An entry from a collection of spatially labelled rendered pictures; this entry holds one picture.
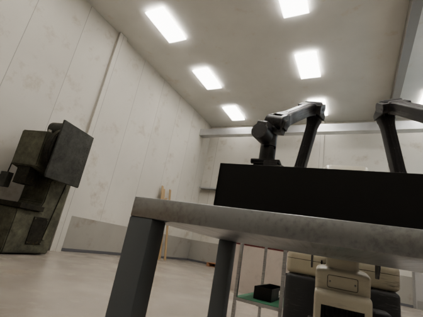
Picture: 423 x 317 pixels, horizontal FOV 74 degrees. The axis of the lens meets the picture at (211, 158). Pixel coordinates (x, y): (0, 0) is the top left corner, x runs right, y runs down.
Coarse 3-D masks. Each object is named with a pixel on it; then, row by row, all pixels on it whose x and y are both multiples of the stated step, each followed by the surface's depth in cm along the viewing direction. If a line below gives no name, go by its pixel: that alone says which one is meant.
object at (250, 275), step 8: (248, 248) 570; (256, 248) 563; (272, 248) 550; (248, 256) 565; (256, 256) 558; (272, 256) 544; (280, 256) 538; (248, 264) 559; (256, 264) 552; (272, 264) 539; (280, 264) 533; (232, 272) 567; (240, 272) 560; (248, 272) 554; (256, 272) 547; (272, 272) 534; (280, 272) 528; (232, 280) 562; (240, 280) 555; (248, 280) 549; (256, 280) 542; (264, 280) 536; (272, 280) 530; (280, 280) 524; (232, 288) 557; (240, 288) 550; (248, 288) 544
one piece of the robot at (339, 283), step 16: (320, 272) 126; (336, 272) 124; (352, 272) 124; (320, 288) 124; (336, 288) 123; (352, 288) 120; (368, 288) 118; (320, 304) 119; (336, 304) 117; (352, 304) 115; (368, 304) 113
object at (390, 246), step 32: (128, 224) 41; (160, 224) 42; (192, 224) 38; (224, 224) 36; (256, 224) 35; (288, 224) 34; (320, 224) 32; (352, 224) 31; (128, 256) 40; (224, 256) 76; (320, 256) 71; (352, 256) 45; (384, 256) 33; (416, 256) 28; (128, 288) 38; (224, 288) 73
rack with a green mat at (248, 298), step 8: (240, 248) 273; (264, 248) 348; (240, 256) 270; (264, 256) 345; (240, 264) 268; (264, 264) 341; (264, 272) 339; (280, 288) 246; (240, 296) 265; (248, 296) 273; (280, 296) 244; (232, 304) 258; (256, 304) 250; (264, 304) 247; (272, 304) 251; (280, 304) 242; (232, 312) 256; (280, 312) 240
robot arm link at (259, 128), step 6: (258, 120) 97; (258, 126) 96; (264, 126) 95; (270, 126) 98; (282, 126) 100; (252, 132) 97; (258, 132) 95; (264, 132) 94; (270, 132) 97; (276, 132) 102; (282, 132) 101; (258, 138) 95; (264, 138) 96; (270, 138) 98
